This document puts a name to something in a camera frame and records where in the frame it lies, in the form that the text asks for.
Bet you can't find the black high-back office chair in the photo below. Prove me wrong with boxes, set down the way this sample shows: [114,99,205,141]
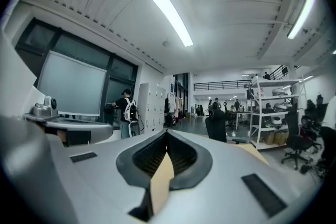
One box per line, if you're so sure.
[204,109,247,145]

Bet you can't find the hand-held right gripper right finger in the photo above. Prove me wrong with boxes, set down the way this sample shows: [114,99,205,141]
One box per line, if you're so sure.
[157,129,303,224]

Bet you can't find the clothes rack with garments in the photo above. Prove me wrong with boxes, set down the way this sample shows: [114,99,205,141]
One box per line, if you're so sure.
[164,91,186,128]

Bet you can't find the long ceiling light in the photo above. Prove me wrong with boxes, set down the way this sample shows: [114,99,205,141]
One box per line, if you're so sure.
[287,0,318,40]
[151,0,194,48]

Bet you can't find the white metal lockers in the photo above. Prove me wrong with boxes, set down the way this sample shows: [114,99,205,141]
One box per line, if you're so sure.
[138,82,167,135]

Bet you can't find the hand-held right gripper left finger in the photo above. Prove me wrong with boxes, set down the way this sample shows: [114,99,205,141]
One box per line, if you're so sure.
[51,129,169,224]

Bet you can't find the white metal shelving rack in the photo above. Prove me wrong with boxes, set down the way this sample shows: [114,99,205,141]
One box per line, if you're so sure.
[246,76,308,151]

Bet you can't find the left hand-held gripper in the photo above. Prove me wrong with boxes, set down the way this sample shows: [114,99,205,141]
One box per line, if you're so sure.
[22,96,114,147]

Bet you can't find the white projection screen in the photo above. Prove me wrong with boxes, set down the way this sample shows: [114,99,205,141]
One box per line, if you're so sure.
[36,49,108,116]

